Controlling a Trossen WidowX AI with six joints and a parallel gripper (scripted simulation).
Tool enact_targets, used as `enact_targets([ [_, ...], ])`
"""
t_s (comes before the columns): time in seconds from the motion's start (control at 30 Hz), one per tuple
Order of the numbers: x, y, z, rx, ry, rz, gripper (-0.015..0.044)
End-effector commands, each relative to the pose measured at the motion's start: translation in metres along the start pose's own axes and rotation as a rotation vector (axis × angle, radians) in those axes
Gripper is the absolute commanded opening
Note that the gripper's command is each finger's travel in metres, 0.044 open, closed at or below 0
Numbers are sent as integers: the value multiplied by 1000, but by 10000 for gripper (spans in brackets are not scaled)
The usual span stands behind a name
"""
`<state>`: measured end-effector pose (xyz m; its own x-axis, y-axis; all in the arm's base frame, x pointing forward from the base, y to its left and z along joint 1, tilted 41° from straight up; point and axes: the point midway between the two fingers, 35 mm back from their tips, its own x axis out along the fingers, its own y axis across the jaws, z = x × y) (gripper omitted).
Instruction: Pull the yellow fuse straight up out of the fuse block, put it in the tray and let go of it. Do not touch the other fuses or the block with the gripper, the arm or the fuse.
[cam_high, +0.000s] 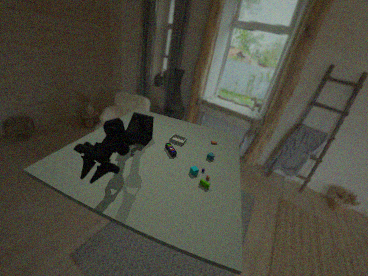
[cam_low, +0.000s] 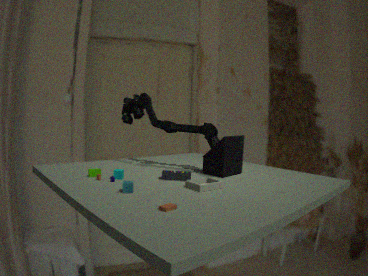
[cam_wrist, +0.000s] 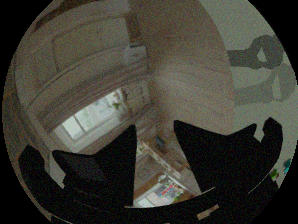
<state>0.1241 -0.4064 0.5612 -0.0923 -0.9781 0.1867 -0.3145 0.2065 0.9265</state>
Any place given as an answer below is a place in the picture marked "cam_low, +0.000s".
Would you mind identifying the orange flat block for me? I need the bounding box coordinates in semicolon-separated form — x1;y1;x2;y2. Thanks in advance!
159;203;177;212

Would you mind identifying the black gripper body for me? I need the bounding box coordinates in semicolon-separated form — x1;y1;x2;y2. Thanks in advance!
123;97;133;124

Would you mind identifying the green rectangular block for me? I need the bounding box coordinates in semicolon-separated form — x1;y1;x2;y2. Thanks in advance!
88;168;101;177

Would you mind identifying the teal cube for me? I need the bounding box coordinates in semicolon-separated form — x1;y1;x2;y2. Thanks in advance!
122;181;134;193
114;169;124;180

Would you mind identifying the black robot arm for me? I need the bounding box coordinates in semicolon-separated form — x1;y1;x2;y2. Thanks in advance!
129;93;220;149

